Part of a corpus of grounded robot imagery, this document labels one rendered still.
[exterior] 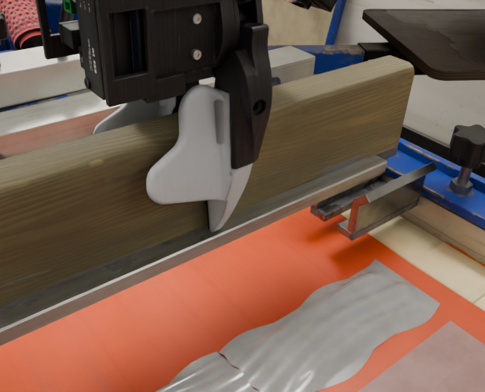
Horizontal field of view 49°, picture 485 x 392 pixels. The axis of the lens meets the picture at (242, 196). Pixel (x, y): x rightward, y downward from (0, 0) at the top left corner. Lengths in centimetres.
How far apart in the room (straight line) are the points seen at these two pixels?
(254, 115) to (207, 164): 4
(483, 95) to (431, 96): 25
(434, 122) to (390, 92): 230
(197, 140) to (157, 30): 6
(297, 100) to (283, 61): 36
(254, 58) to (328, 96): 11
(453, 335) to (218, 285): 19
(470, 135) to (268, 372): 27
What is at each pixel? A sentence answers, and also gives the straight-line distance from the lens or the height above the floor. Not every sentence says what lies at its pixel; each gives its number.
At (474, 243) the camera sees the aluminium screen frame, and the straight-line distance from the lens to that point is 53.
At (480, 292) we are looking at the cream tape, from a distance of 51.
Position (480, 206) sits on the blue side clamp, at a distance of 53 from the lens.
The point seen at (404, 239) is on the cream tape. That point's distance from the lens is 54.
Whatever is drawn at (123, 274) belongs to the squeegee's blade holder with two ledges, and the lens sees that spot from 29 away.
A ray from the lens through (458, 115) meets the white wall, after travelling 262.
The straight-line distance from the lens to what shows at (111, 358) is 41.
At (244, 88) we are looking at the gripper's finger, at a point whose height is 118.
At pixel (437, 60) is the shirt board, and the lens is 106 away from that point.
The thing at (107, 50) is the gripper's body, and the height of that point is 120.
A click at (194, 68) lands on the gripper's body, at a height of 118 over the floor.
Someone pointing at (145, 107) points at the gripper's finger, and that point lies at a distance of 31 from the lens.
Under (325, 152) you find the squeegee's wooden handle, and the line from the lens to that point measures 37.
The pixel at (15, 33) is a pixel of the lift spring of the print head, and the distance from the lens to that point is 76.
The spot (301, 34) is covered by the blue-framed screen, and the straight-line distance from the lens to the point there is 302.
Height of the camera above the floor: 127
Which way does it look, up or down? 34 degrees down
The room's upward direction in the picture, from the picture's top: 3 degrees clockwise
